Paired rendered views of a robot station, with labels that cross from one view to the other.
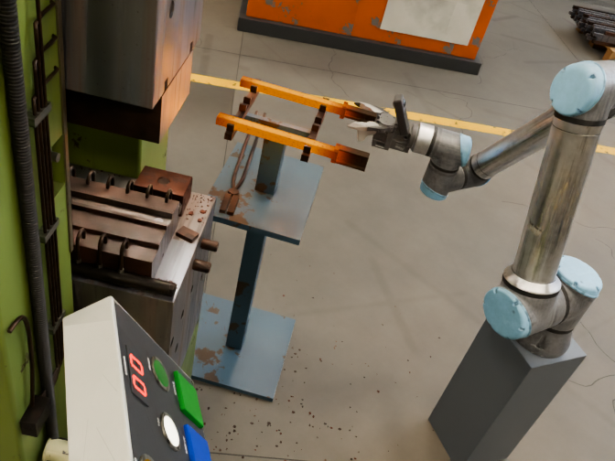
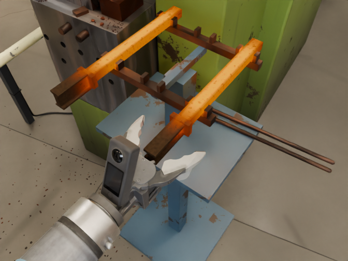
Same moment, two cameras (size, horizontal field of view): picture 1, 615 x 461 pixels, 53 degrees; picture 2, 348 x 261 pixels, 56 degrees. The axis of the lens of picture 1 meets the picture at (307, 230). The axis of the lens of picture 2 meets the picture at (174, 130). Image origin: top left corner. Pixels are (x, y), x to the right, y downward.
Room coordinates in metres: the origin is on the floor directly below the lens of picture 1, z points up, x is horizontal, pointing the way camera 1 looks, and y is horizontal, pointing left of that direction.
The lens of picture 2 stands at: (1.87, -0.35, 1.53)
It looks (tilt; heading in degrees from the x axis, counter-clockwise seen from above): 52 degrees down; 125
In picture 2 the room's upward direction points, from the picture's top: straight up
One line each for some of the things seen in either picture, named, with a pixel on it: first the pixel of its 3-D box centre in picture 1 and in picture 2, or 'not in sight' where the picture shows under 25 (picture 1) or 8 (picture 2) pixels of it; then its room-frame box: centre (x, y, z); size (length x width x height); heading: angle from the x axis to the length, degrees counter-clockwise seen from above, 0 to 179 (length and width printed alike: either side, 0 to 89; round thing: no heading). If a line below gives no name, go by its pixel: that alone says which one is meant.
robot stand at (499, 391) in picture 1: (499, 390); not in sight; (1.40, -0.76, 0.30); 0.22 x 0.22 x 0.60; 31
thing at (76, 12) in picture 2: (187, 234); (80, 11); (1.07, 0.27, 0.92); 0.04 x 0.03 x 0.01; 73
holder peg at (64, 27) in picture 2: (201, 265); (64, 28); (1.03, 0.22, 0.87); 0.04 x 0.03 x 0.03; 93
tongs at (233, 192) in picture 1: (245, 156); (231, 122); (1.66, 0.25, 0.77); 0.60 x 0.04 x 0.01; 3
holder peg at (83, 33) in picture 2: (210, 244); (82, 35); (1.11, 0.22, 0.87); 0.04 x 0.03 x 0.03; 93
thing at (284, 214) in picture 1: (265, 189); (179, 128); (1.54, 0.16, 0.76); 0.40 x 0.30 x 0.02; 178
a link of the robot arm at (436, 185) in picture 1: (440, 177); not in sight; (1.65, -0.36, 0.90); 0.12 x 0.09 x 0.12; 129
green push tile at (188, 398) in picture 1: (186, 401); not in sight; (0.59, 0.12, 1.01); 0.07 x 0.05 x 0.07; 28
